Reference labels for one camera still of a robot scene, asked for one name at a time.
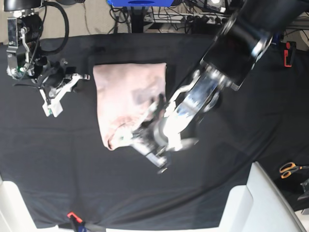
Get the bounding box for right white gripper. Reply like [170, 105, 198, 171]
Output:
[36, 58, 90, 117]

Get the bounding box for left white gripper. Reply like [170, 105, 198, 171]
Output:
[118, 94, 198, 174]

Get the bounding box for pink T-shirt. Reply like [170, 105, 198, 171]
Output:
[93, 63, 167, 151]

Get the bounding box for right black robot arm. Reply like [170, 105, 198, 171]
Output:
[3, 0, 90, 117]

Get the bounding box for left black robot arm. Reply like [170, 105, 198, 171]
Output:
[114, 0, 309, 172]

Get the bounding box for black table cloth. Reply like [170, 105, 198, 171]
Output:
[0, 45, 309, 230]

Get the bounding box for white left chair armrest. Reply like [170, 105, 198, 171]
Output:
[0, 180, 59, 232]

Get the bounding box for blue plastic box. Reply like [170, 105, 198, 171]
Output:
[107, 0, 174, 7]

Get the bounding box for red black clamp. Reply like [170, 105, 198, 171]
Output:
[283, 41, 296, 68]

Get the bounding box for orange handled scissors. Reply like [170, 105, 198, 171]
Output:
[279, 162, 309, 179]

